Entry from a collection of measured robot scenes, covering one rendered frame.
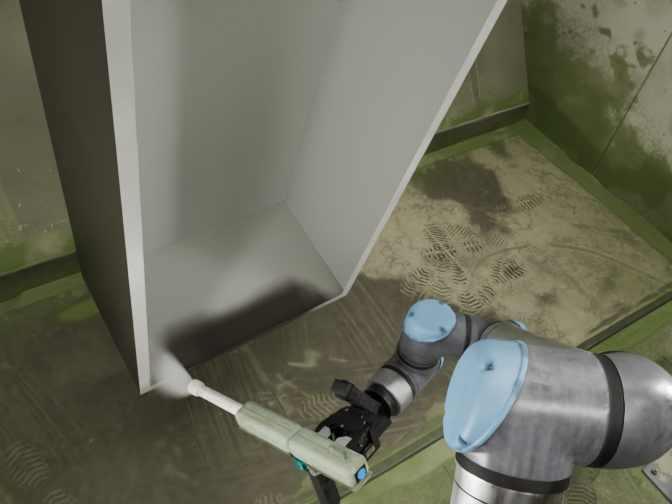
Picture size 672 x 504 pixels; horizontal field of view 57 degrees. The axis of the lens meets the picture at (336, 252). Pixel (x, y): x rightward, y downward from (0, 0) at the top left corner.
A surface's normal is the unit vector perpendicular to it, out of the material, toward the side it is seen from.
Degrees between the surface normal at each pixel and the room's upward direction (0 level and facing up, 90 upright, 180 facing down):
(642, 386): 15
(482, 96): 57
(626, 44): 90
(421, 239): 0
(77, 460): 0
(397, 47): 90
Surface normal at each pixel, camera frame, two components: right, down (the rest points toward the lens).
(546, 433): 0.08, 0.11
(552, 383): 0.10, -0.51
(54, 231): 0.51, 0.21
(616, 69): -0.84, 0.33
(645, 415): 0.27, -0.12
